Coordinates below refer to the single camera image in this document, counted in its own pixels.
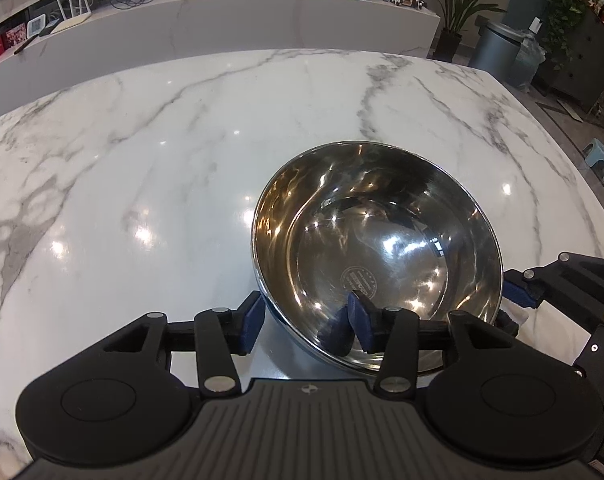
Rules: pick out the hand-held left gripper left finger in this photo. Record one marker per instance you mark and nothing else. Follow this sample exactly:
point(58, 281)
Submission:
point(252, 325)

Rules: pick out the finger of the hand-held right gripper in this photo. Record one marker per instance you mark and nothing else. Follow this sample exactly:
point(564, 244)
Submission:
point(522, 295)
point(509, 324)

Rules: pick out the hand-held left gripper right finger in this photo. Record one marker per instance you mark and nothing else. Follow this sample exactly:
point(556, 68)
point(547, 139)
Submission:
point(362, 320)

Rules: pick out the white paper towel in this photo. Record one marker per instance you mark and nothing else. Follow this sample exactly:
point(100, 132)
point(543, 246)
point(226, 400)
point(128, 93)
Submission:
point(517, 315)

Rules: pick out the blue steel bowl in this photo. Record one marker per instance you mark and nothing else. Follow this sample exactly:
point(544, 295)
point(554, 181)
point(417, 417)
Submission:
point(372, 220)

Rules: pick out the blue plastic stool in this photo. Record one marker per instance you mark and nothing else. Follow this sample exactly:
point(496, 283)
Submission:
point(599, 157)

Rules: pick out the dark grey cabinet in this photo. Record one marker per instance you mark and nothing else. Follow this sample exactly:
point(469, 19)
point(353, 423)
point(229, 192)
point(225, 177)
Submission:
point(587, 65)

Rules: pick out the grey trash can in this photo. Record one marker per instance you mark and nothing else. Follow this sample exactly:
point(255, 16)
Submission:
point(492, 52)

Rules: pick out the potted plant with long leaves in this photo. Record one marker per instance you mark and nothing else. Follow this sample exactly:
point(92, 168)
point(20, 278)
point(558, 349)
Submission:
point(447, 47)

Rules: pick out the white marble media bench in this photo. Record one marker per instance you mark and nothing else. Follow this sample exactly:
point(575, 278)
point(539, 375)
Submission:
point(232, 25)

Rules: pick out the white router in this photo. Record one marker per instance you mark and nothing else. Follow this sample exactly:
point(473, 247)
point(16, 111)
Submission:
point(74, 24)

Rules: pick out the black pen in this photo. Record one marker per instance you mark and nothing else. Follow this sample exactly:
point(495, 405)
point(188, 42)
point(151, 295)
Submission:
point(26, 45)

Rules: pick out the white digital clock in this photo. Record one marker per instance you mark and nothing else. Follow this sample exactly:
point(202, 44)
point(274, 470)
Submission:
point(35, 26)

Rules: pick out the red patterned box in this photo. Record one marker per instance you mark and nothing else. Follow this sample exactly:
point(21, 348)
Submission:
point(14, 35)

